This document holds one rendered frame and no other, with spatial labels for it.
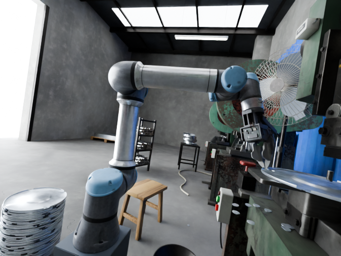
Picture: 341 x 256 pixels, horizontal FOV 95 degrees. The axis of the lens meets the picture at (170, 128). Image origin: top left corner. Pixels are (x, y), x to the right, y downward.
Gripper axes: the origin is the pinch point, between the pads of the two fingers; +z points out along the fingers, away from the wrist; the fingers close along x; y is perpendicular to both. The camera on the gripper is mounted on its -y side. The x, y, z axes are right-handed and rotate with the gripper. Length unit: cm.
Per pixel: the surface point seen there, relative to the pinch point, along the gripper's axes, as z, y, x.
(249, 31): -411, -385, -145
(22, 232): 29, 72, -93
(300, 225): 15.7, 7.2, 9.0
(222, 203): 15.4, 0.2, -20.8
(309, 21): -49, -6, 21
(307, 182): 5.0, 6.2, 12.3
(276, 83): -57, -62, -10
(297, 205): 11.3, 4.9, 8.4
